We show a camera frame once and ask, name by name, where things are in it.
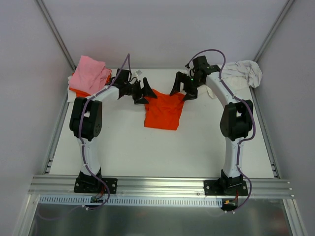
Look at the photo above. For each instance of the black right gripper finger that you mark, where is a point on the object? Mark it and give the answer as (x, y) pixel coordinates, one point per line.
(192, 95)
(179, 78)

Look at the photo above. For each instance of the aluminium mounting rail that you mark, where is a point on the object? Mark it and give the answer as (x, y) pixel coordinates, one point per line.
(161, 186)

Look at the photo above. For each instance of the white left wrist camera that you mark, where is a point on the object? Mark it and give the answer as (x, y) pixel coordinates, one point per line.
(137, 74)

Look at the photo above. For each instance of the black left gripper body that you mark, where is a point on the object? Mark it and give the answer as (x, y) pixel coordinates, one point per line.
(138, 91)

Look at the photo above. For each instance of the folded pink t shirt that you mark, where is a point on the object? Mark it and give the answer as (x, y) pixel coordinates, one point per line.
(87, 64)

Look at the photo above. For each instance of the white slotted cable duct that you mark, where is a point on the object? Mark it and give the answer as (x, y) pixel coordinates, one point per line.
(131, 201)

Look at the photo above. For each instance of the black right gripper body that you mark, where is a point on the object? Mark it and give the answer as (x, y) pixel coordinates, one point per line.
(187, 83)

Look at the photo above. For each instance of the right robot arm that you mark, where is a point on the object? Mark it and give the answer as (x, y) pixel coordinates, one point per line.
(235, 125)

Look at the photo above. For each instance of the folded orange t shirt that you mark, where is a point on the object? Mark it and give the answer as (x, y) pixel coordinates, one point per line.
(89, 83)

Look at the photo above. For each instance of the orange t shirt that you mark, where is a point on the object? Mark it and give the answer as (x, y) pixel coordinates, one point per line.
(164, 112)
(89, 83)

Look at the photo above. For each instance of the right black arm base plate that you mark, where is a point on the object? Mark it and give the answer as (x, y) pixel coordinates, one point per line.
(218, 188)

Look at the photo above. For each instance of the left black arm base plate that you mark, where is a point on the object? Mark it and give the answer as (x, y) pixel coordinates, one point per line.
(95, 186)

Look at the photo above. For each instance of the crumpled white t shirt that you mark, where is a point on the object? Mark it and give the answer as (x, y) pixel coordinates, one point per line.
(242, 74)

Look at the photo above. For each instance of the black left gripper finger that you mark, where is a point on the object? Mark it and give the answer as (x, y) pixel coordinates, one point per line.
(147, 90)
(140, 99)

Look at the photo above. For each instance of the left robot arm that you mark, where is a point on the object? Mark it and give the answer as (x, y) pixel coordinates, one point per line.
(86, 117)

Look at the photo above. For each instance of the right corner frame post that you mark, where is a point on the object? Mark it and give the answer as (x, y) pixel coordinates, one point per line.
(284, 11)

